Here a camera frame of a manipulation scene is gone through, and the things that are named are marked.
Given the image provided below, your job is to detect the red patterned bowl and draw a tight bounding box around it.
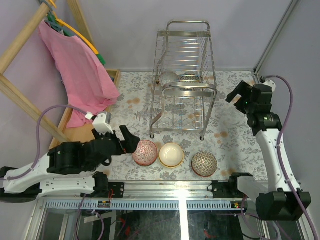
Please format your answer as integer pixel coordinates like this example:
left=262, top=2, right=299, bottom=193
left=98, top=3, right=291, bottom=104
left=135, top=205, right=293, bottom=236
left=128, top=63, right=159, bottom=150
left=132, top=140, right=158, bottom=167

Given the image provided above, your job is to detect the blue patterned bowl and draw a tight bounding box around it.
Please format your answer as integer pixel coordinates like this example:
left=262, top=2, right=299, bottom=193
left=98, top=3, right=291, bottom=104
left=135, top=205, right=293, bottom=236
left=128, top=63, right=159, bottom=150
left=179, top=72, right=201, bottom=83

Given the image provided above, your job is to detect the brown patterned bowl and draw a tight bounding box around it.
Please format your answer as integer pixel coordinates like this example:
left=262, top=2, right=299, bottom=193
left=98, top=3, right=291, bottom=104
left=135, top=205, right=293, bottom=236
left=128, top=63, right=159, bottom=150
left=191, top=151, right=218, bottom=178

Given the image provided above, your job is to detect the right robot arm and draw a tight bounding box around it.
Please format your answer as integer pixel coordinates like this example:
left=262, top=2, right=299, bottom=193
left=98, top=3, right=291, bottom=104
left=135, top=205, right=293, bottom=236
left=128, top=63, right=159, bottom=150
left=226, top=80, right=312, bottom=222

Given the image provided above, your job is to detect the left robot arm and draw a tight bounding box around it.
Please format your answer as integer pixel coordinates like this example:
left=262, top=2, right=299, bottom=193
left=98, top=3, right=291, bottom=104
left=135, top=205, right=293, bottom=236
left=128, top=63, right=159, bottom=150
left=0, top=125, right=140, bottom=204

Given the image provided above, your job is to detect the stainless steel dish rack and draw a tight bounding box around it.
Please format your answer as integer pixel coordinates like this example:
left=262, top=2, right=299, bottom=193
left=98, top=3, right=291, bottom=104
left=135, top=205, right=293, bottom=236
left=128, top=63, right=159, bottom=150
left=149, top=20, right=218, bottom=140

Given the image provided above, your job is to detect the wooden tray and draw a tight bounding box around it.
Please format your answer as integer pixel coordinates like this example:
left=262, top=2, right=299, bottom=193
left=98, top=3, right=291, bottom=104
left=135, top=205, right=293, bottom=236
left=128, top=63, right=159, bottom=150
left=49, top=69, right=121, bottom=150

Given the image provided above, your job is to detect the cream bowl orange rim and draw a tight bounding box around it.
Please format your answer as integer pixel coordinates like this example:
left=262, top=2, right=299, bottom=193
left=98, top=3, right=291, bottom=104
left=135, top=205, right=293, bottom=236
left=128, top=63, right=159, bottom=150
left=158, top=142, right=185, bottom=168

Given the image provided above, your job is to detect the pink cloth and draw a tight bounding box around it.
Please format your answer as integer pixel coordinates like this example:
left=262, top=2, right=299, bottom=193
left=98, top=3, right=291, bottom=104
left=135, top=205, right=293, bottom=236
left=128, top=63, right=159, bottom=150
left=38, top=21, right=120, bottom=115

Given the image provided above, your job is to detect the yellow plastic hanger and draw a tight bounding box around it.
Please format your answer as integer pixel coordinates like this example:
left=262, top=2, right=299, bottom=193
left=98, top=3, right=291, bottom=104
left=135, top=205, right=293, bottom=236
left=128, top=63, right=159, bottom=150
left=51, top=0, right=100, bottom=56

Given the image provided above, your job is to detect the green plastic hanger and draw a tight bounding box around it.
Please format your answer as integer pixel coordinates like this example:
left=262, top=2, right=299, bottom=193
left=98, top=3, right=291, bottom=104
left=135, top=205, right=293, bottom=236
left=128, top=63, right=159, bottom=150
left=44, top=12, right=106, bottom=66

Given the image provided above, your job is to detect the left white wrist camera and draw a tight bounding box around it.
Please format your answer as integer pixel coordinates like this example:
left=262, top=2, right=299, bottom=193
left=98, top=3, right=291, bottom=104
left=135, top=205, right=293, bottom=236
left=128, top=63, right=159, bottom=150
left=85, top=111, right=114, bottom=135

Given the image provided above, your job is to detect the aluminium rail frame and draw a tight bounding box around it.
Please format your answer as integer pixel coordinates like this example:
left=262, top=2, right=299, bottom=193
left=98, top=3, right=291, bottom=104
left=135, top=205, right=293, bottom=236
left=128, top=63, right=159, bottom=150
left=25, top=181, right=314, bottom=240

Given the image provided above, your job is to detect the aluminium corner post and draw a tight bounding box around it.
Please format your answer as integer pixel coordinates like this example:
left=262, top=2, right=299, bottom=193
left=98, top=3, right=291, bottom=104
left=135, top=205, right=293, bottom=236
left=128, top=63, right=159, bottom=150
left=253, top=0, right=301, bottom=76

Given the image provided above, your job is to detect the wooden clothes rack frame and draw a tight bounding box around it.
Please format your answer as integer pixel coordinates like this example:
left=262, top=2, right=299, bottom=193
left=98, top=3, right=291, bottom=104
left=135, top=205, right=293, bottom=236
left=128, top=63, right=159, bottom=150
left=0, top=0, right=95, bottom=151

